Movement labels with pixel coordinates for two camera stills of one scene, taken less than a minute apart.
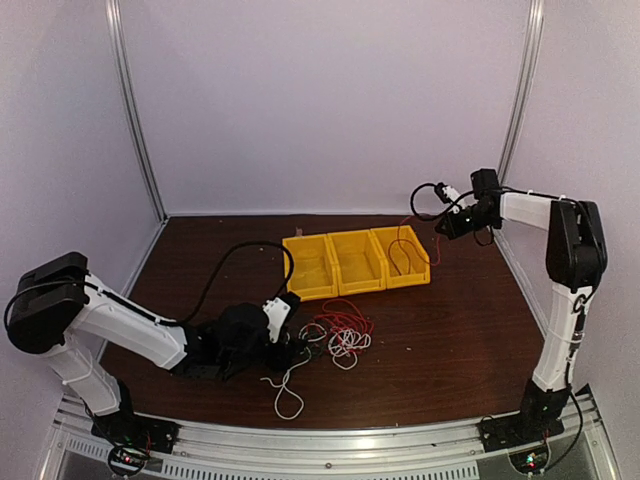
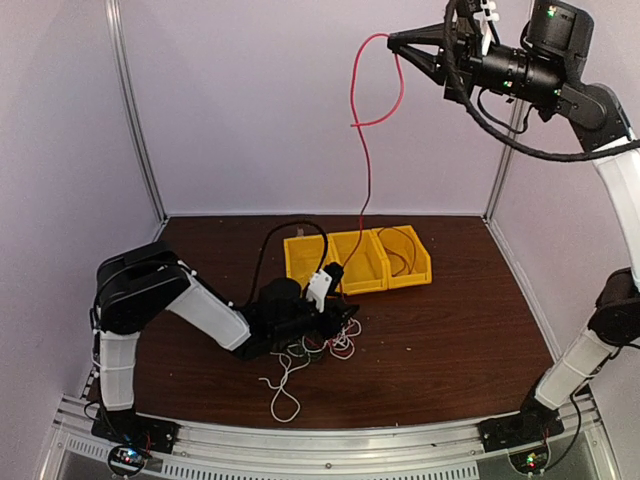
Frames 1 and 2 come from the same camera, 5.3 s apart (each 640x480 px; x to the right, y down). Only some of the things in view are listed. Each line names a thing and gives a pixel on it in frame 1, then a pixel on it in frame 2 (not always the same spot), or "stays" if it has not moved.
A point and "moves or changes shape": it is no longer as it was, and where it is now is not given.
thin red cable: x=342 y=323 moves or changes shape
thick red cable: x=409 y=241 -> x=389 y=250
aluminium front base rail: x=432 y=452 stays
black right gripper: x=454 y=230 -> x=434 y=66
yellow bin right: x=407 y=263 stays
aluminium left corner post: x=116 y=22 stays
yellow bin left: x=313 y=273 stays
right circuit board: x=530 y=460 stays
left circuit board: x=126 y=460 stays
